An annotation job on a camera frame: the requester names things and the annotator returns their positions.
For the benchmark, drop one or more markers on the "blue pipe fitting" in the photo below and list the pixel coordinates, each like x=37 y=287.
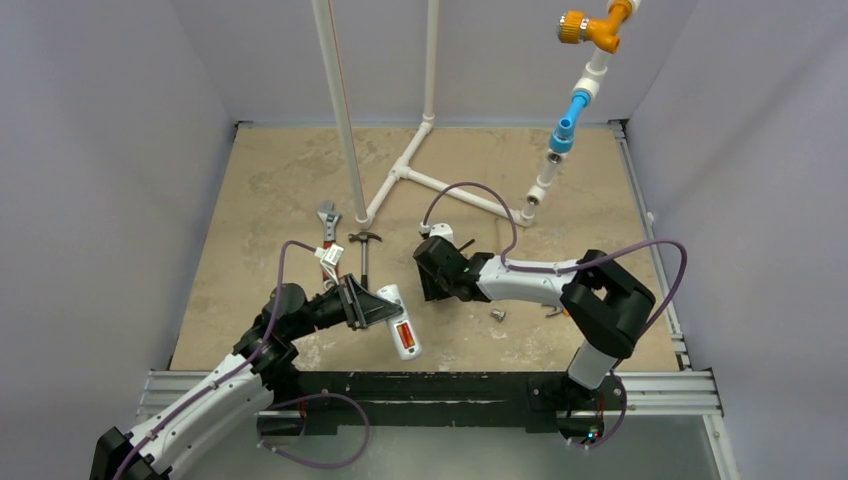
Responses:
x=562 y=138

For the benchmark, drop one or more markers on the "orange pipe valve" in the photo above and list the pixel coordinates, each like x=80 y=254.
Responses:
x=575 y=27

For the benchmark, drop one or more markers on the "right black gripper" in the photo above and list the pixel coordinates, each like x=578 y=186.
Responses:
x=432 y=273

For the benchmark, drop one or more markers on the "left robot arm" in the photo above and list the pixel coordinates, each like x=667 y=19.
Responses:
x=257 y=375

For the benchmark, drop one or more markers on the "black handled hammer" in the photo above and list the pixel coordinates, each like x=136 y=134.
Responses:
x=363 y=238

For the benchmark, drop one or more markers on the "red adjustable wrench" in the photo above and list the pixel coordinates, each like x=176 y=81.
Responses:
x=329 y=218

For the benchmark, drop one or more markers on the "red battery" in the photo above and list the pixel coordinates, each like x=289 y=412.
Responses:
x=406 y=336

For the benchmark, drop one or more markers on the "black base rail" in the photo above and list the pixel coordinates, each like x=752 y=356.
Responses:
x=430 y=401

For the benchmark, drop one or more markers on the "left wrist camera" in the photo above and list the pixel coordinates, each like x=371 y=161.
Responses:
x=329 y=256

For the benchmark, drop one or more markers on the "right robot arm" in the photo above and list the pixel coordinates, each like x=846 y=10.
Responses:
x=609 y=306

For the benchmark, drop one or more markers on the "white remote control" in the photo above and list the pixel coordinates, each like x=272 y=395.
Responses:
x=392 y=294

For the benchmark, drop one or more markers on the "silver metal fitting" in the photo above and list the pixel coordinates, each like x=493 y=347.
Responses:
x=498 y=315

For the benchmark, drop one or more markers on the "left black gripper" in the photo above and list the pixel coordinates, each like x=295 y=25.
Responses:
x=369 y=307

